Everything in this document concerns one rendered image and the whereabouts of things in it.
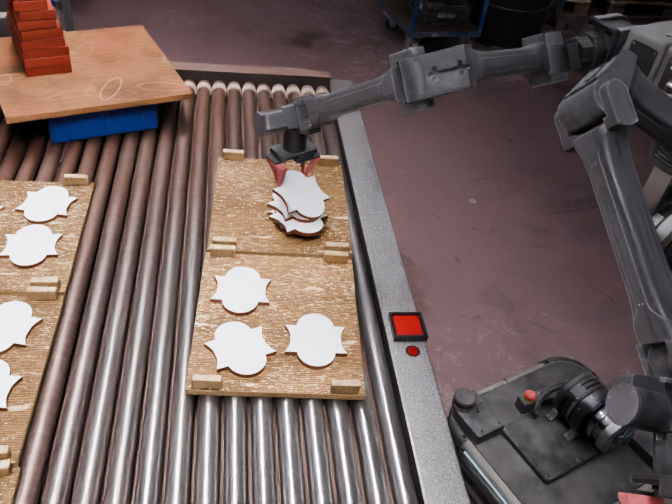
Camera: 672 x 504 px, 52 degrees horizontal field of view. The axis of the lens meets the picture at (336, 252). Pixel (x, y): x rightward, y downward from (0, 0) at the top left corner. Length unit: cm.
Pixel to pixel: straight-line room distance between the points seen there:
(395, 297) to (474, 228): 189
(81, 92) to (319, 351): 107
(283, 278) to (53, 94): 88
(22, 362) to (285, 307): 54
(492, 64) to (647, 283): 50
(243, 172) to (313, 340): 65
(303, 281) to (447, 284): 159
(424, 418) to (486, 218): 227
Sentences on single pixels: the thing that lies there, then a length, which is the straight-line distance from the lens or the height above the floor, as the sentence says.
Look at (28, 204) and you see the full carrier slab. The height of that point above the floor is 95.
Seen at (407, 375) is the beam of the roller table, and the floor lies 91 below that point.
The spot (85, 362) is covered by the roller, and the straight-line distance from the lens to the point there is 147.
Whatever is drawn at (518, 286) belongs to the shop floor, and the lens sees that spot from 323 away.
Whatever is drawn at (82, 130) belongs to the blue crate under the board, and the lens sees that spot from 211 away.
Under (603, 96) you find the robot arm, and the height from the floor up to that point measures 160.
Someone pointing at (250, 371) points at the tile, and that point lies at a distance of 139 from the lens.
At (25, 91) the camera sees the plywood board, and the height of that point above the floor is 104.
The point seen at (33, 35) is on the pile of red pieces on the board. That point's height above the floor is 116.
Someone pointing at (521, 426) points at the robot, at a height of 26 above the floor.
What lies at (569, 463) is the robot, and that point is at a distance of 232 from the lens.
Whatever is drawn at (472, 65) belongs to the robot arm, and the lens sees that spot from 126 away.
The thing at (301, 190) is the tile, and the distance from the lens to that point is 174.
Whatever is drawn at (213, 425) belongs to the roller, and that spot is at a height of 92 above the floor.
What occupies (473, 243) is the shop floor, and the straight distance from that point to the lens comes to 339.
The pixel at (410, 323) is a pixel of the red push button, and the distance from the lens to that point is 156.
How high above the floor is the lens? 201
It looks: 40 degrees down
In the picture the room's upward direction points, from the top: 8 degrees clockwise
